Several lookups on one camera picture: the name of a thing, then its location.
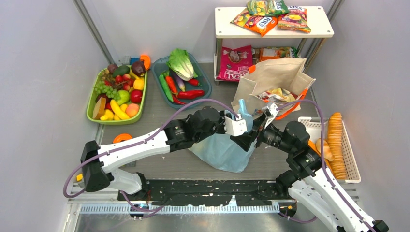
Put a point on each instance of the beige canvas tote bag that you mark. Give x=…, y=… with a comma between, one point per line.
x=284, y=73

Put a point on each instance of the stack of round crackers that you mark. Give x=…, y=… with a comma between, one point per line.
x=334, y=139

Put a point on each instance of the red chili pepper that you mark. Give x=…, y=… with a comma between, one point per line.
x=171, y=85

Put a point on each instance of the peach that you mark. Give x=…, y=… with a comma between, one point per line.
x=132, y=110

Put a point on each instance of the orange green snack bag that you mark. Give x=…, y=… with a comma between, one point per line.
x=277, y=52

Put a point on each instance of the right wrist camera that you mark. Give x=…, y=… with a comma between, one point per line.
x=270, y=111

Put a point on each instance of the dark purple fruit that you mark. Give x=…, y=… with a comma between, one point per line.
x=138, y=68

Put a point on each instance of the green lettuce head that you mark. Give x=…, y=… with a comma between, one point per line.
x=180, y=63

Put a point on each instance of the yellow banana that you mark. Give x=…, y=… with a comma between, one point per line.
x=117, y=110

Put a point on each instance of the purple eggplant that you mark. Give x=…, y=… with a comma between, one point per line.
x=180, y=82

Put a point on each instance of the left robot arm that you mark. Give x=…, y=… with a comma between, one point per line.
x=100, y=164

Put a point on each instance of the green fruit tray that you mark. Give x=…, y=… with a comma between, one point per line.
x=99, y=109

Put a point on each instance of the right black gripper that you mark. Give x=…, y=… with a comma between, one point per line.
x=259, y=124

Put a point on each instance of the light blue plastic bag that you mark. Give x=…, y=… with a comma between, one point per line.
x=222, y=153

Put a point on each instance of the orange Fox's snack bag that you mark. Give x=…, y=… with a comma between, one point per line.
x=259, y=24

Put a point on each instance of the red apple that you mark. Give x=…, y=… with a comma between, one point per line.
x=136, y=96

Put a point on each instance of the green grapes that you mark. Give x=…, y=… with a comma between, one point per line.
x=103, y=88

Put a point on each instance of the yellow orange snack bag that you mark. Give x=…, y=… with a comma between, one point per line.
x=295, y=19

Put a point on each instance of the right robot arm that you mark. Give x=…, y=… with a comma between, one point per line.
x=308, y=182

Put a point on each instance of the orange toy piece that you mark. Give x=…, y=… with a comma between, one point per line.
x=121, y=138

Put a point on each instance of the white plastic basket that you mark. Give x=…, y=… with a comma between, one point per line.
x=313, y=127

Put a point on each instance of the avocado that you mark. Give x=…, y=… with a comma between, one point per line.
x=121, y=70

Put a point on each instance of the white two-tier shelf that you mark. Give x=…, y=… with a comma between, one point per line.
x=318, y=21

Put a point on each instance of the red white chips bag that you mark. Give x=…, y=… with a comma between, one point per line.
x=277, y=96

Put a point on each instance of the green apple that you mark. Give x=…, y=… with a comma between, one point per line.
x=122, y=97

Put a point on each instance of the pink Real snack bag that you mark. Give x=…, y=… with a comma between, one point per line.
x=235, y=63

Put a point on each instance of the green cucumber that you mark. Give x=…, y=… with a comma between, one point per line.
x=165, y=88

